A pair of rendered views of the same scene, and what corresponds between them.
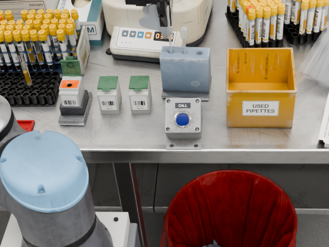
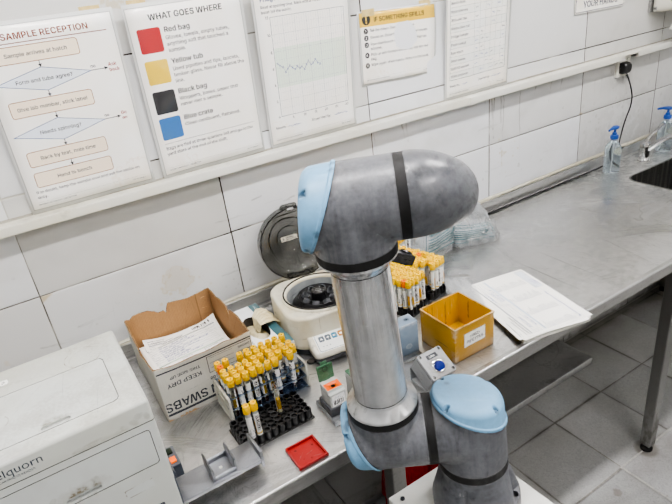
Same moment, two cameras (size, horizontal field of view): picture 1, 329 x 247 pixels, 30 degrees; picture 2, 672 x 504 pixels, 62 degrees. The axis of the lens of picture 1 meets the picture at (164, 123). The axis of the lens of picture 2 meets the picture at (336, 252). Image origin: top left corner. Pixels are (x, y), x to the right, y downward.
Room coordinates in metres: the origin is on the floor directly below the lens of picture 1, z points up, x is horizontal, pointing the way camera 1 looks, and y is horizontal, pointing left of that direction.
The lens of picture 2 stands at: (0.13, 0.75, 1.77)
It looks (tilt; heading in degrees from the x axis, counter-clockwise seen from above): 26 degrees down; 323
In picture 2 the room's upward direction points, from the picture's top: 7 degrees counter-clockwise
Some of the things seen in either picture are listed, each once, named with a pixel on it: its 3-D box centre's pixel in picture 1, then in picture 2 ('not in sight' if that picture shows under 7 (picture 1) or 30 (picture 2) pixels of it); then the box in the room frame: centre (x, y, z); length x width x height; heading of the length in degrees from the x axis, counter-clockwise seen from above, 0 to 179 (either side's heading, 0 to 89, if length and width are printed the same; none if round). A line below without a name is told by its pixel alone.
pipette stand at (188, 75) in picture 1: (186, 71); (397, 340); (0.99, -0.06, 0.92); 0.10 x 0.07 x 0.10; 77
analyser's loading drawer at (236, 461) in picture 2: not in sight; (209, 471); (0.97, 0.49, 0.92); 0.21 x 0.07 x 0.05; 82
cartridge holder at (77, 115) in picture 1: (75, 104); (335, 405); (0.95, 0.18, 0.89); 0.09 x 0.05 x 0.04; 170
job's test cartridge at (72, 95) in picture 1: (72, 94); (333, 395); (0.95, 0.18, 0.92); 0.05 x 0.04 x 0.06; 170
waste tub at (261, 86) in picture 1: (259, 87); (456, 326); (0.91, -0.20, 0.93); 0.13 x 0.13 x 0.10; 81
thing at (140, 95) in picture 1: (140, 94); not in sight; (0.95, 0.04, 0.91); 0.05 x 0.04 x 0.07; 172
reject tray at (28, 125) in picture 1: (14, 133); (306, 452); (0.90, 0.31, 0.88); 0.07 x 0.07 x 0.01; 82
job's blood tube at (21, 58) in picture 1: (26, 74); (278, 400); (1.03, 0.28, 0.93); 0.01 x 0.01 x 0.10
